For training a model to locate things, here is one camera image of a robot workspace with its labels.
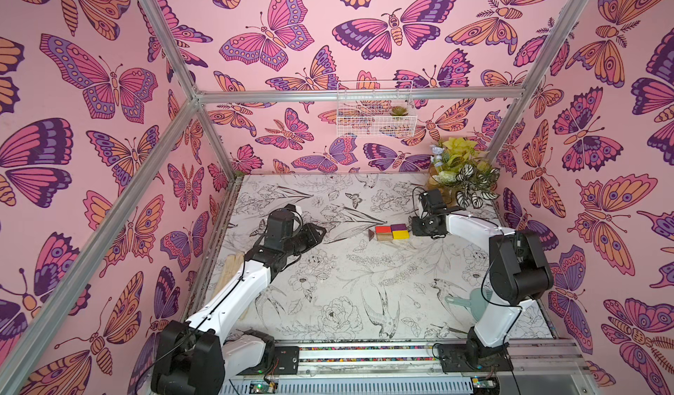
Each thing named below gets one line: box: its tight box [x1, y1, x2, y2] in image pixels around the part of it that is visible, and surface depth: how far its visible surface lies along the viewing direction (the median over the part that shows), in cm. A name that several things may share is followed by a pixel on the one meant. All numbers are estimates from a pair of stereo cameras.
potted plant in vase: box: [426, 136, 502, 209], surface depth 94 cm
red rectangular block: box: [374, 225, 393, 234], surface depth 105 cm
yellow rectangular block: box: [392, 229, 410, 240], surface depth 102 cm
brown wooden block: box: [375, 232, 394, 242], surface depth 102 cm
